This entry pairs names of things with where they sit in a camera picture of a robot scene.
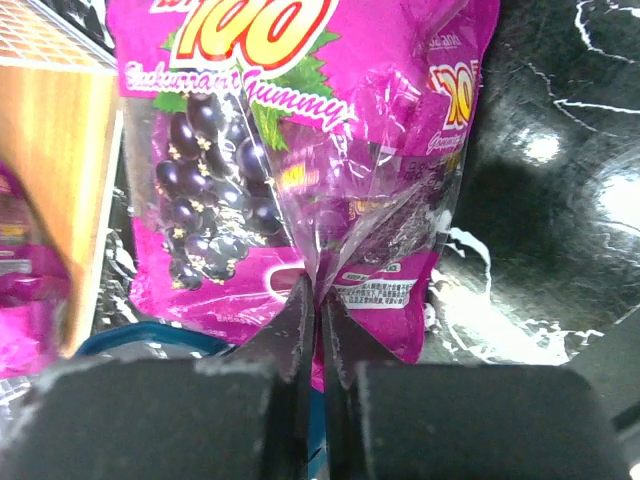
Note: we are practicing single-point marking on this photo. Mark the purple candy bag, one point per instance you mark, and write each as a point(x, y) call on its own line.
point(35, 284)
point(269, 140)

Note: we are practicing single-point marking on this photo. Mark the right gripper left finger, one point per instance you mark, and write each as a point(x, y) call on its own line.
point(243, 415)

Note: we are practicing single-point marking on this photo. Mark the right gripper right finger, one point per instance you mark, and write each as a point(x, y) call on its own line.
point(386, 419)

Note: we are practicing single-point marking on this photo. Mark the white wire wooden shelf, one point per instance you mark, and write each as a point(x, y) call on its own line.
point(61, 132)

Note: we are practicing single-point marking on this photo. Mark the blue white cup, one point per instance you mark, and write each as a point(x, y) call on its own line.
point(172, 341)

